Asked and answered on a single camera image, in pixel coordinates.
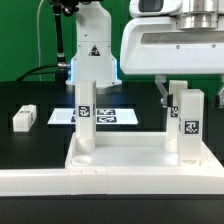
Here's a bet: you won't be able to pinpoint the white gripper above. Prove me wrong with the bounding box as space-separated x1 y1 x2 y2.
120 0 224 107

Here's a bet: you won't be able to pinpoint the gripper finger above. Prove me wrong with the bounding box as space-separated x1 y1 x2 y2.
214 75 224 108

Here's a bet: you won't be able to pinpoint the white desk top tray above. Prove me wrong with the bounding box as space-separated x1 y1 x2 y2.
65 132 223 170

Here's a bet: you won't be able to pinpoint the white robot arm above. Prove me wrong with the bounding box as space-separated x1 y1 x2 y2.
71 0 224 88

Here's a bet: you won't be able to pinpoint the white L-shaped fence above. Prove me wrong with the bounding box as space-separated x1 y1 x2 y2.
0 167 224 196

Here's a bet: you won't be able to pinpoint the fiducial marker sheet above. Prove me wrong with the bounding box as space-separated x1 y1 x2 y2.
48 108 138 125

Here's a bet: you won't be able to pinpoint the grey thin cable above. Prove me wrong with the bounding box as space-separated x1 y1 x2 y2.
35 0 46 82

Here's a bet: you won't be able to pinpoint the black cable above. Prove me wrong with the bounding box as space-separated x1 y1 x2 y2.
15 64 59 82

